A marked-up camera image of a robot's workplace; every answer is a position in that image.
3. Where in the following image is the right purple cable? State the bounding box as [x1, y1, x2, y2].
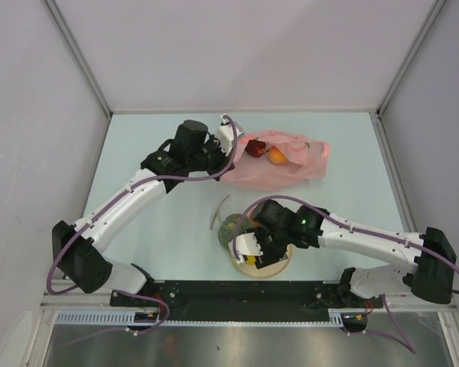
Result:
[230, 195, 459, 355]

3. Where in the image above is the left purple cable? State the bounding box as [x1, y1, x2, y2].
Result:
[47, 113, 240, 339]

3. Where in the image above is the purple cable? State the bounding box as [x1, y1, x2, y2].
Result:
[230, 195, 459, 355]
[47, 113, 240, 339]

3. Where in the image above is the white cable duct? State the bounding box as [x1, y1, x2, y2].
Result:
[54, 310, 366, 328]

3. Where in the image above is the pink plastic bag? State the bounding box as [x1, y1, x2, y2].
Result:
[221, 130, 330, 191]

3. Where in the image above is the aluminium frame rail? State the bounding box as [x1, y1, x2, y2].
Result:
[40, 287, 457, 312]

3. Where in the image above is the fake peach with leaf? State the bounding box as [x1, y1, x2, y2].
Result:
[267, 147, 288, 166]

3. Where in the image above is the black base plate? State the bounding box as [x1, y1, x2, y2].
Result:
[110, 281, 383, 326]

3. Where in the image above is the yellow fake mango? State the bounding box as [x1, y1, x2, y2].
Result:
[244, 256, 256, 266]

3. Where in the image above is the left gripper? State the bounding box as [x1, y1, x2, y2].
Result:
[187, 134, 234, 181]

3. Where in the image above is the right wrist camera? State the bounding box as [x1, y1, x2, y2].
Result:
[230, 232, 263, 264]

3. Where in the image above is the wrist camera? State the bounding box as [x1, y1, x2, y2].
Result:
[214, 114, 244, 156]
[230, 232, 263, 264]

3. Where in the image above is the beige ceramic plate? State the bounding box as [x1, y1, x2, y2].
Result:
[229, 245, 293, 280]

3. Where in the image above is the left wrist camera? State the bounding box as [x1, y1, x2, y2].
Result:
[214, 114, 244, 156]

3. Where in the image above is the green fake melon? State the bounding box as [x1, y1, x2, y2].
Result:
[210, 194, 242, 252]

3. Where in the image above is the dark red fake apple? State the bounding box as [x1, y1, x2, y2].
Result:
[245, 139, 267, 158]

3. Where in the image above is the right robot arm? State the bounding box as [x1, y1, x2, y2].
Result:
[250, 200, 457, 307]

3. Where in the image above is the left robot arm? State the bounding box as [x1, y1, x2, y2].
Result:
[50, 115, 244, 306]

